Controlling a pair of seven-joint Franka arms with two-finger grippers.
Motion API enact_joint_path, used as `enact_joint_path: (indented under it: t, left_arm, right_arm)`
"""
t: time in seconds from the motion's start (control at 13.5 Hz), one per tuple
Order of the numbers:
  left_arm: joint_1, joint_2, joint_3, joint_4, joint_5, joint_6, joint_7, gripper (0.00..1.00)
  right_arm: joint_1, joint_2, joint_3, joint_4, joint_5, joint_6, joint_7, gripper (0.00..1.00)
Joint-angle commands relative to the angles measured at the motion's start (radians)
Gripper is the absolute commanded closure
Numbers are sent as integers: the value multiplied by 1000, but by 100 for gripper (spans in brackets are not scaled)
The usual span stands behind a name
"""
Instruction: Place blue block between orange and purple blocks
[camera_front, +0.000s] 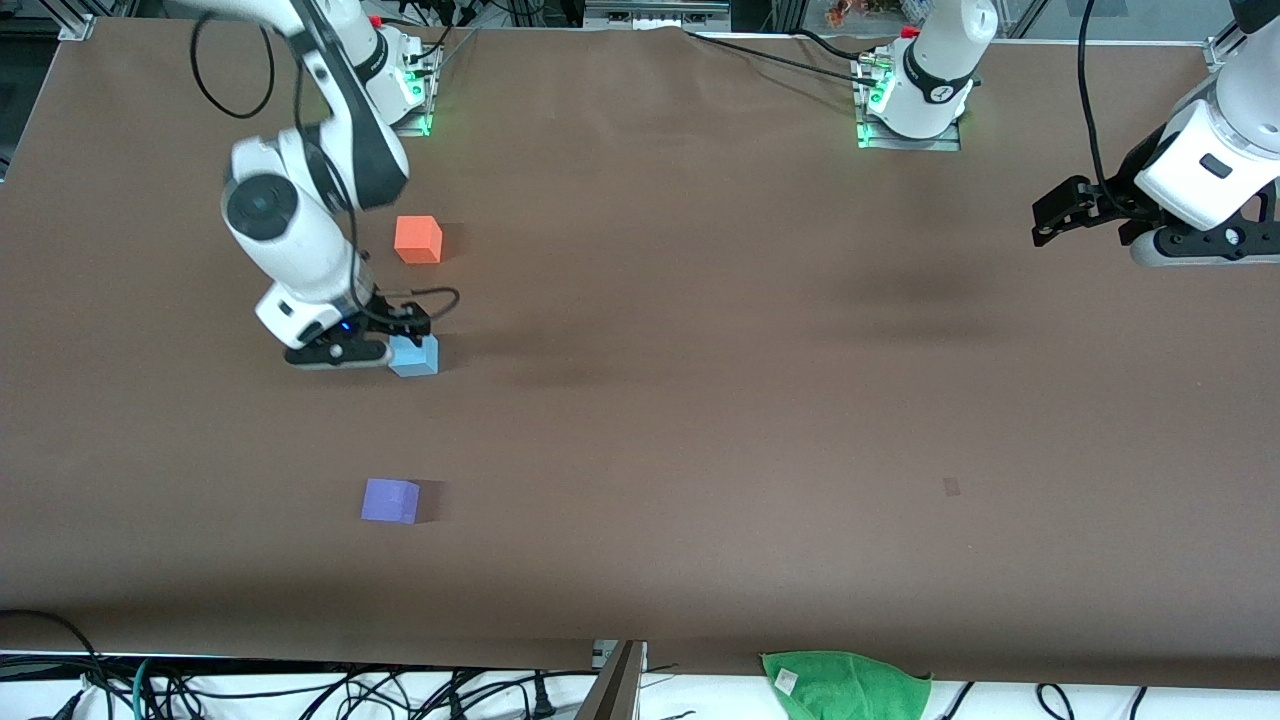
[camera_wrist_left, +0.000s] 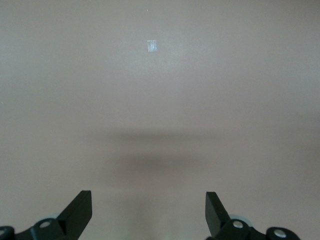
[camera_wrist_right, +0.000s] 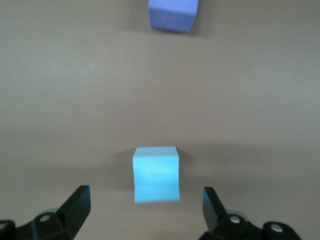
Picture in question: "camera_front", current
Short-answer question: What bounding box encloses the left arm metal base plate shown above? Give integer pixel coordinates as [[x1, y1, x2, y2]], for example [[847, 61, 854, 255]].
[[853, 52, 964, 152]]

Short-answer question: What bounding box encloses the silver metal frame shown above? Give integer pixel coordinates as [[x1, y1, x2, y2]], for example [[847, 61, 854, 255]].
[[583, 0, 733, 29]]

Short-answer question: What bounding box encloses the purple block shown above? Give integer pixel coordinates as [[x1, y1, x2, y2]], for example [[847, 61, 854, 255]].
[[360, 478, 421, 525]]

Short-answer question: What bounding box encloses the grey metal bracket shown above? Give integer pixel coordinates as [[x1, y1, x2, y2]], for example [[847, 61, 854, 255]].
[[575, 640, 649, 720]]

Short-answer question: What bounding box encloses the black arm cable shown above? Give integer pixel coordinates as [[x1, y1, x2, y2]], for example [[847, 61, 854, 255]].
[[1076, 0, 1136, 201], [190, 12, 276, 119]]

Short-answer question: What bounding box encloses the blue block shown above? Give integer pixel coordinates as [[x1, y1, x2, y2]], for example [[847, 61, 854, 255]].
[[388, 335, 441, 379]]

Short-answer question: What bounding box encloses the thick black arched cable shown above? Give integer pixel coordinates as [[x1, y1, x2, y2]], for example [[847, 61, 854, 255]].
[[0, 608, 116, 720]]

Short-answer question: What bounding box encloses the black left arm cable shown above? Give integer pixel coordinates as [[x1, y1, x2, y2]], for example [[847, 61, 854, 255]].
[[1076, 0, 1136, 201]]

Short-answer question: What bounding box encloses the long black table cable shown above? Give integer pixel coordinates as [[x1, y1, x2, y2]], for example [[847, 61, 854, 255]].
[[685, 30, 871, 79]]

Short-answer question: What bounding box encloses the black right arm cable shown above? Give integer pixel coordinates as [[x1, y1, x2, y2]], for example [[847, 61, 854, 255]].
[[190, 12, 276, 119]]

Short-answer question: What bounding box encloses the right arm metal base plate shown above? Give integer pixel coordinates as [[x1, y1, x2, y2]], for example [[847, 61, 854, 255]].
[[385, 40, 443, 137]]

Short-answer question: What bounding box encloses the short black table cable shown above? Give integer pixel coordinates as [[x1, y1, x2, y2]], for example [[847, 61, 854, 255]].
[[790, 28, 866, 59]]

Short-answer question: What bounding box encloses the green cloth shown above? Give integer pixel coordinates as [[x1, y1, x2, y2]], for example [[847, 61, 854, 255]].
[[760, 651, 933, 720]]

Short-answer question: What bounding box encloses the orange block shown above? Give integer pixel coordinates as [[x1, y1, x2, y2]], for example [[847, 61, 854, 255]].
[[394, 215, 444, 265]]

